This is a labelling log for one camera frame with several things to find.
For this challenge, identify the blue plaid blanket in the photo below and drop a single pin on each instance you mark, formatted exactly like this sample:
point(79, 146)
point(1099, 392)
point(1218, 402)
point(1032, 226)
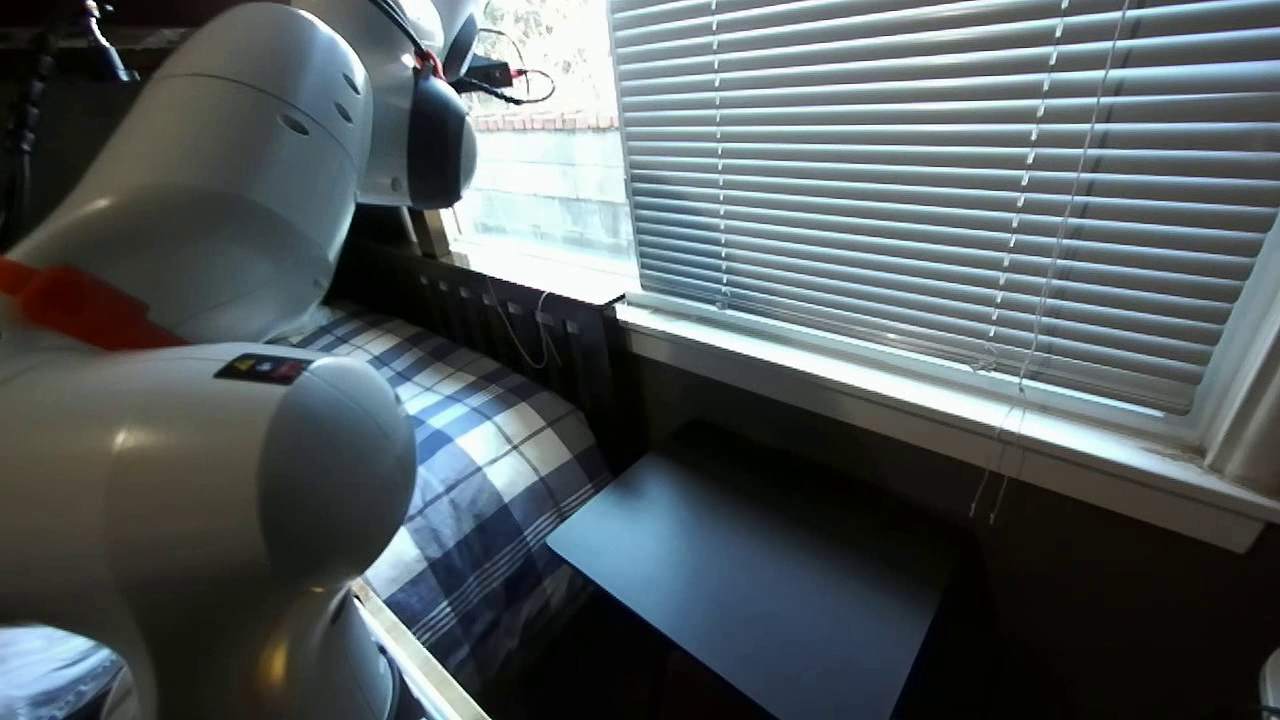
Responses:
point(494, 465)

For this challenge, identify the dark wooden headboard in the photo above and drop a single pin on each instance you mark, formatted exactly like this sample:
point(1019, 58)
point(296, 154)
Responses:
point(533, 327)

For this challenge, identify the black side table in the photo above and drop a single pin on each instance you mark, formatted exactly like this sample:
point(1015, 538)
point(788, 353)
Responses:
point(763, 584)

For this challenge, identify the white window frame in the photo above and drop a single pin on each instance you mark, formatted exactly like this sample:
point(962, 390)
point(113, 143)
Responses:
point(445, 232)

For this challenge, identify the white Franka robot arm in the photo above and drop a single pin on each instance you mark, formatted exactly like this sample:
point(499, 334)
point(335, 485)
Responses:
point(202, 465)

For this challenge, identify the wide white window blind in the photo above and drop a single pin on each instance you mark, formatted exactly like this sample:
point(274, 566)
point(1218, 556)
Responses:
point(962, 187)

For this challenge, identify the white window sill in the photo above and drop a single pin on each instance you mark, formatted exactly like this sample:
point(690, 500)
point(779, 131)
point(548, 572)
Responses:
point(962, 422)

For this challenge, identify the aluminium robot mounting table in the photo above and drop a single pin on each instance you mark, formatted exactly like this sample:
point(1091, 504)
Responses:
point(423, 660)

